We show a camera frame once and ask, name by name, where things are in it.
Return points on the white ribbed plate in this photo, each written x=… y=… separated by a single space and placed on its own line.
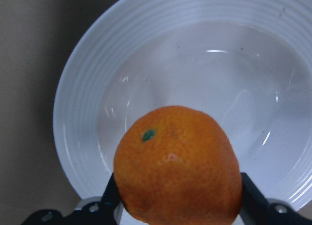
x=246 y=63

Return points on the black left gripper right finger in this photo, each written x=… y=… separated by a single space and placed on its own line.
x=258 y=210

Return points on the orange fruit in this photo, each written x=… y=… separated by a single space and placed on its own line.
x=176 y=166

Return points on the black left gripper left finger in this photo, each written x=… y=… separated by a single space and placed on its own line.
x=96 y=212

